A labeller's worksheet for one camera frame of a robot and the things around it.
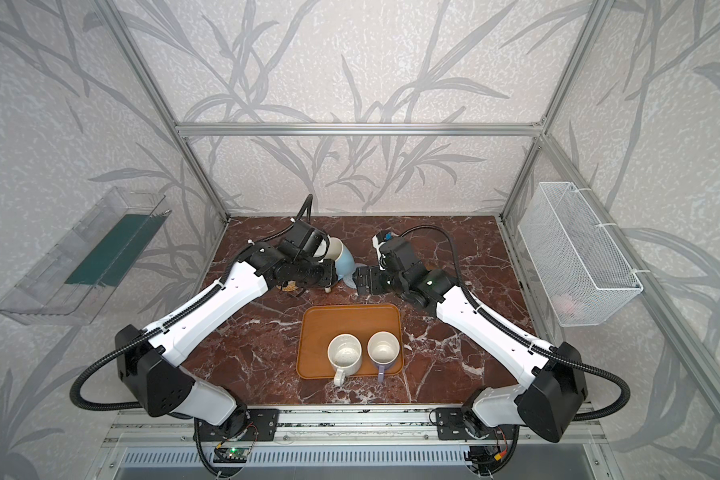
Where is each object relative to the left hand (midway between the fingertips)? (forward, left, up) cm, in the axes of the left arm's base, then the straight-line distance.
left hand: (341, 269), depth 78 cm
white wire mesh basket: (-10, -52, +14) cm, 54 cm away
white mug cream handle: (-16, 0, -21) cm, 26 cm away
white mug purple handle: (-14, -11, -20) cm, 27 cm away
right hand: (+1, -7, +1) cm, 7 cm away
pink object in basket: (-9, -56, -1) cm, 57 cm away
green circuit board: (-39, +25, -22) cm, 51 cm away
